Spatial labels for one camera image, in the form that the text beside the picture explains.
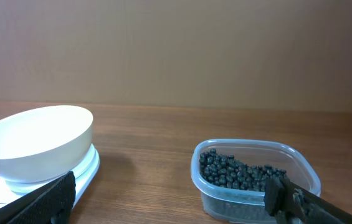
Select black beans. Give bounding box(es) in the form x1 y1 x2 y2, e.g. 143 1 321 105
199 149 287 192

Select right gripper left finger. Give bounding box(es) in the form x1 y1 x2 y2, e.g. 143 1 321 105
0 186 74 224

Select clear plastic container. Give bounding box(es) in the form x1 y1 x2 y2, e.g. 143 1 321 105
191 139 321 223

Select white bowl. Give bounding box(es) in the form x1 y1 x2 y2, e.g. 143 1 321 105
0 105 93 183

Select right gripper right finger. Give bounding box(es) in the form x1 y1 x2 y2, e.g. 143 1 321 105
264 177 352 224

